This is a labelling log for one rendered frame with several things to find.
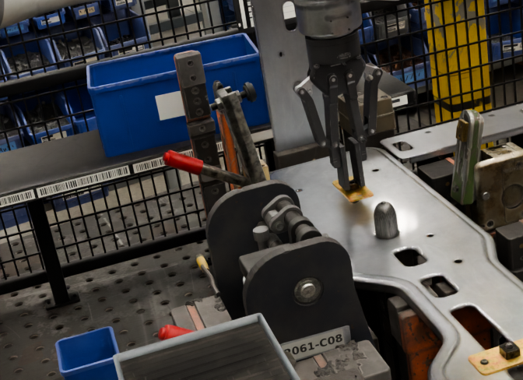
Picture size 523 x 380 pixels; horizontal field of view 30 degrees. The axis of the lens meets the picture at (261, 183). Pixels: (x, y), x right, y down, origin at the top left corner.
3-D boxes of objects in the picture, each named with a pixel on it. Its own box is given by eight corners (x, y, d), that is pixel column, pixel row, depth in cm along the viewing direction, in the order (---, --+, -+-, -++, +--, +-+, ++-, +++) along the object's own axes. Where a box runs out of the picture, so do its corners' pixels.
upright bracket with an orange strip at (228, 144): (275, 367, 163) (223, 84, 144) (268, 368, 163) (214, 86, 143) (271, 357, 166) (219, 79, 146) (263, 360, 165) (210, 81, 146)
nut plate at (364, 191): (374, 195, 143) (373, 188, 142) (350, 202, 142) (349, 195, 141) (354, 177, 150) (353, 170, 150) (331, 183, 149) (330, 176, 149)
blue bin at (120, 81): (272, 122, 175) (260, 53, 170) (104, 159, 172) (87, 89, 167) (256, 96, 190) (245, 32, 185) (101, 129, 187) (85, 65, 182)
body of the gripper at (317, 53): (310, 43, 132) (320, 107, 136) (369, 29, 134) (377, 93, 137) (294, 32, 139) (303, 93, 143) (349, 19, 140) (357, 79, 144)
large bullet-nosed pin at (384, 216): (403, 245, 135) (398, 202, 132) (382, 251, 134) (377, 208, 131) (394, 236, 137) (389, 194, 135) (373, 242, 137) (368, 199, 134)
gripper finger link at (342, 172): (345, 146, 141) (340, 147, 141) (350, 190, 144) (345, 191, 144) (338, 139, 144) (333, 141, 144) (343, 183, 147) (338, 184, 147)
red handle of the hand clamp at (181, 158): (271, 186, 139) (170, 153, 134) (265, 200, 140) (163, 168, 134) (263, 177, 143) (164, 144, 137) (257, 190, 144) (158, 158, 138)
